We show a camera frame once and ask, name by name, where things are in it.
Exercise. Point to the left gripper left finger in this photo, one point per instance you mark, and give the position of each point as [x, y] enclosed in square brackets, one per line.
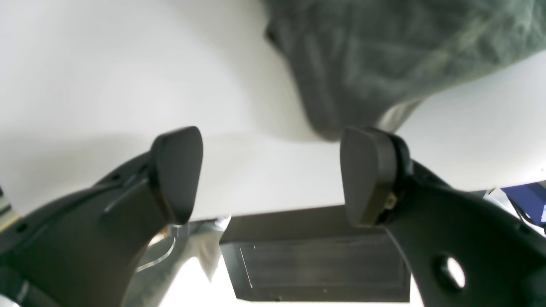
[83, 249]

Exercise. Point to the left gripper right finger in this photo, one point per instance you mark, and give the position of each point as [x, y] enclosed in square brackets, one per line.
[462, 250]

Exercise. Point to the dark grey t-shirt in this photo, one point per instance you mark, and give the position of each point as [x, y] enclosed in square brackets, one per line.
[372, 62]

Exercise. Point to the dark box under table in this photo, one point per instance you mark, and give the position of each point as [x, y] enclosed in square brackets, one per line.
[312, 255]

